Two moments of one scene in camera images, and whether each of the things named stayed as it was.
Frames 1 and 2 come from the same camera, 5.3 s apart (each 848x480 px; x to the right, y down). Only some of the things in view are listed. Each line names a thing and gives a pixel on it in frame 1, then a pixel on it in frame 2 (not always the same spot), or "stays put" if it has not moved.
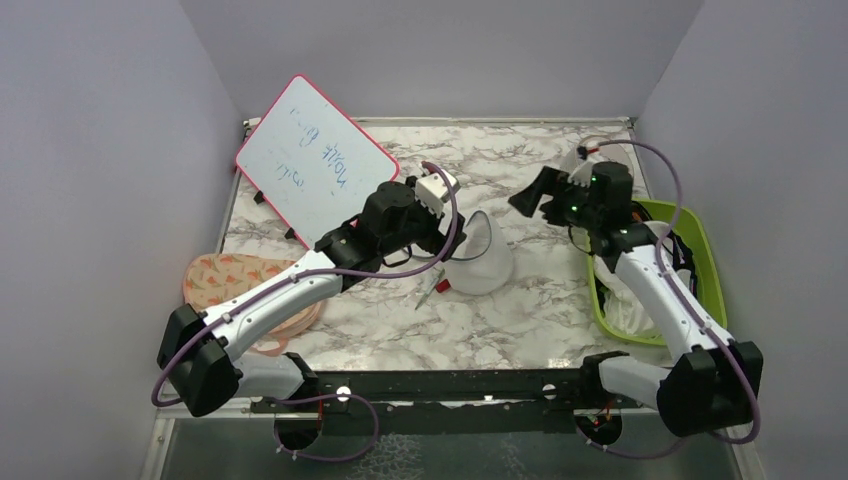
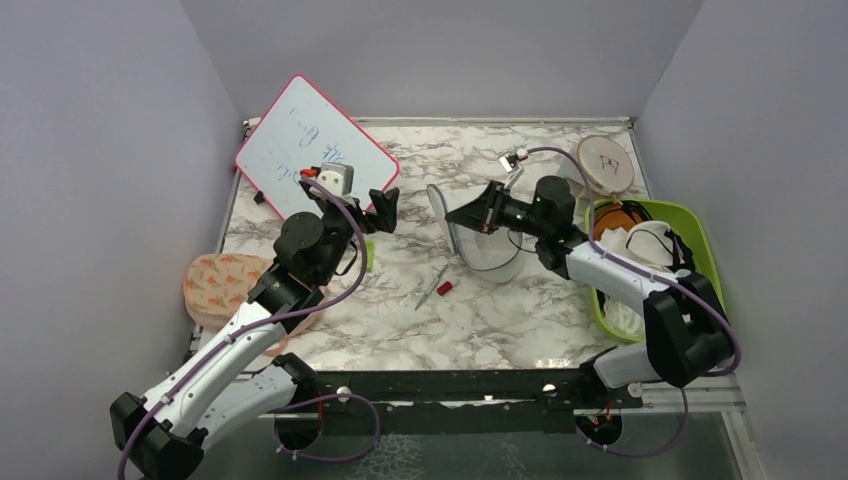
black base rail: [455, 400] stays put
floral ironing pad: [213, 278] stays put
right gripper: [552, 181] to [482, 212]
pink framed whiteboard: [311, 164] stays put
